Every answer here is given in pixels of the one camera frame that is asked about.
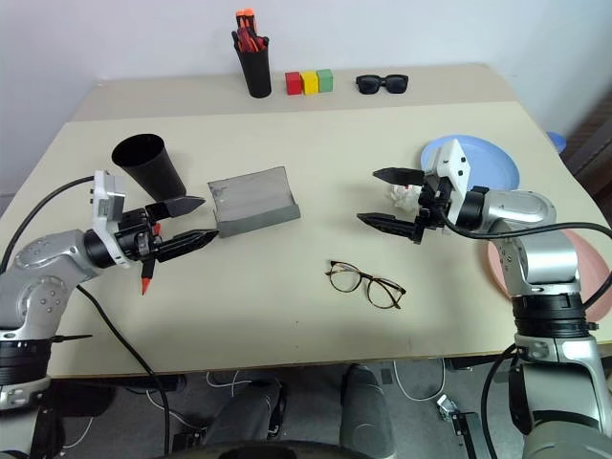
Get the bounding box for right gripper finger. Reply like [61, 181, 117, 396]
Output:
[356, 211, 418, 241]
[372, 166, 426, 186]

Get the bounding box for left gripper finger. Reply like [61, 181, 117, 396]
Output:
[164, 195, 208, 221]
[157, 229, 221, 263]

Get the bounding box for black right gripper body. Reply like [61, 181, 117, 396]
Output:
[411, 171, 455, 246]

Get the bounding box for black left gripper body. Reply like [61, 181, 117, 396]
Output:
[114, 202, 170, 265]

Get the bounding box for crumpled white paper ball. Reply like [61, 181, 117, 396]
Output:
[385, 185, 425, 212]

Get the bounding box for empty black plastic cup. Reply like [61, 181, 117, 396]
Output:
[111, 133, 188, 203]

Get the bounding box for black pen with red tip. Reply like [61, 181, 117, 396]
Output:
[139, 259, 157, 297]

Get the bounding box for grey open glasses case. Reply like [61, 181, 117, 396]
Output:
[206, 164, 302, 239]

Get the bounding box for light blue plate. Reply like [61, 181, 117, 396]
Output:
[420, 133, 521, 193]

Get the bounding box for tortoiseshell clear eyeglasses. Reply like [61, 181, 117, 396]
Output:
[324, 259, 408, 310]

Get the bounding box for black sunglasses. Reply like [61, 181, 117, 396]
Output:
[355, 74, 409, 97]

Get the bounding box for blue round container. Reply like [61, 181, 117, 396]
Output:
[544, 129, 570, 155]

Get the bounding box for black pen holder cup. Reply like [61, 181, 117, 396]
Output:
[234, 35, 274, 99]

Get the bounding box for dark brown wooden furniture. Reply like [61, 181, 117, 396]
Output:
[563, 92, 612, 179]

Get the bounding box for pink plate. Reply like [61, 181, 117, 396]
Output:
[486, 228, 612, 343]

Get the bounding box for dark grey rounded shape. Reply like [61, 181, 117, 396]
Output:
[339, 363, 397, 459]
[208, 377, 289, 459]

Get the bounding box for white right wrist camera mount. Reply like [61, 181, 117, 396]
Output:
[424, 138, 473, 231]

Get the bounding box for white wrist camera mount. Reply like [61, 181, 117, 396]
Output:
[89, 169, 134, 270]
[424, 138, 473, 231]

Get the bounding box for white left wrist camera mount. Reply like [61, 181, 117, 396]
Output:
[89, 169, 134, 270]

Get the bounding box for white floor cable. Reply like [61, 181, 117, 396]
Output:
[206, 368, 246, 399]
[390, 359, 447, 402]

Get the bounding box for black metal bracket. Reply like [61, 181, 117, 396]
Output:
[450, 409, 485, 459]

